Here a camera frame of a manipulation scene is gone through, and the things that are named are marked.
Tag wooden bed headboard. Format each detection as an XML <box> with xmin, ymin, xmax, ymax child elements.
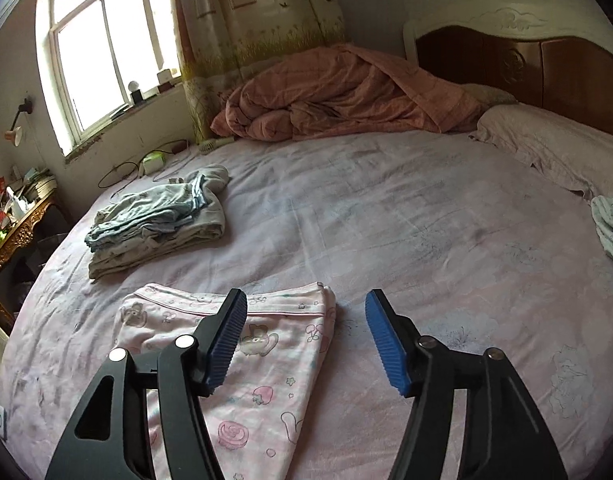
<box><xmin>403</xmin><ymin>4</ymin><xmax>613</xmax><ymax>141</ymax></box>

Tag pale pink pillow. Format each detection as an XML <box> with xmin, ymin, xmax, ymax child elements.
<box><xmin>469</xmin><ymin>105</ymin><xmax>613</xmax><ymax>201</ymax></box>

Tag pink wall lamp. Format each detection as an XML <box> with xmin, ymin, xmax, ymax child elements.
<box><xmin>5</xmin><ymin>97</ymin><xmax>34</xmax><ymax>147</ymax></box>

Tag light green printed cloth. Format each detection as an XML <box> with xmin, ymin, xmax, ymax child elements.
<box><xmin>591</xmin><ymin>195</ymin><xmax>613</xmax><ymax>281</ymax></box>

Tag black cable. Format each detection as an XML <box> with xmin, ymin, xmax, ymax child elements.
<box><xmin>97</xmin><ymin>140</ymin><xmax>187</xmax><ymax>188</ymax></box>

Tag small white device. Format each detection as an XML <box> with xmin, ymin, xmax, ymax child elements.
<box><xmin>196</xmin><ymin>136</ymin><xmax>234</xmax><ymax>153</ymax></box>

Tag beige pillow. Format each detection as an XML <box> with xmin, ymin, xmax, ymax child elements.
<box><xmin>461</xmin><ymin>82</ymin><xmax>520</xmax><ymax>107</ymax></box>

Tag white framed window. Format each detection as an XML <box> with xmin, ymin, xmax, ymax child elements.
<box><xmin>34</xmin><ymin>0</ymin><xmax>184</xmax><ymax>151</ymax></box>

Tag floral curtain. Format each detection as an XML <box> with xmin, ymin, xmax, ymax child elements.
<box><xmin>166</xmin><ymin>0</ymin><xmax>348</xmax><ymax>145</ymax></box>

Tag pink printed pants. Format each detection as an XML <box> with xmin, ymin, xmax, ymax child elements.
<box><xmin>115</xmin><ymin>281</ymin><xmax>337</xmax><ymax>480</ymax></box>

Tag stack of folded clothes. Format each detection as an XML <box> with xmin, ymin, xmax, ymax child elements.
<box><xmin>88</xmin><ymin>164</ymin><xmax>231</xmax><ymax>281</ymax></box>

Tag stack of books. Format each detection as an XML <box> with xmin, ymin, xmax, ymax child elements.
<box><xmin>19</xmin><ymin>167</ymin><xmax>58</xmax><ymax>201</ymax></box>

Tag pink quilt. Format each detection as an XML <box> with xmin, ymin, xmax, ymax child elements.
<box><xmin>210</xmin><ymin>42</ymin><xmax>487</xmax><ymax>142</ymax></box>

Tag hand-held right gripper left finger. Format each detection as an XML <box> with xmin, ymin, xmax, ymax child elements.
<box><xmin>45</xmin><ymin>287</ymin><xmax>248</xmax><ymax>480</ymax></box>

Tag carved wooden desk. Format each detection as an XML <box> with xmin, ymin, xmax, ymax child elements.
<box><xmin>0</xmin><ymin>192</ymin><xmax>62</xmax><ymax>331</ymax></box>

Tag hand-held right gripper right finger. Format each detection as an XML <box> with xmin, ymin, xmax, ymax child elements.
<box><xmin>365</xmin><ymin>288</ymin><xmax>568</xmax><ymax>480</ymax></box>

